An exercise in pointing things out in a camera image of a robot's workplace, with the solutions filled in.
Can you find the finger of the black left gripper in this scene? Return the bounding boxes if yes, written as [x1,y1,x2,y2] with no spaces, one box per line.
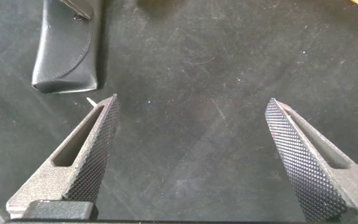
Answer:
[59,0,93,21]

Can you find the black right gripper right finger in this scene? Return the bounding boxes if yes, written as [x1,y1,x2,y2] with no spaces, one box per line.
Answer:
[264,98,358,223]

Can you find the black leather pouch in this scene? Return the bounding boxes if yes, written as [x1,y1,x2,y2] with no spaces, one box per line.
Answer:
[31,0,101,94]

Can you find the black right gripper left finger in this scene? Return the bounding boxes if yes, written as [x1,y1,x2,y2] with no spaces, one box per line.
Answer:
[6,94,121,220]

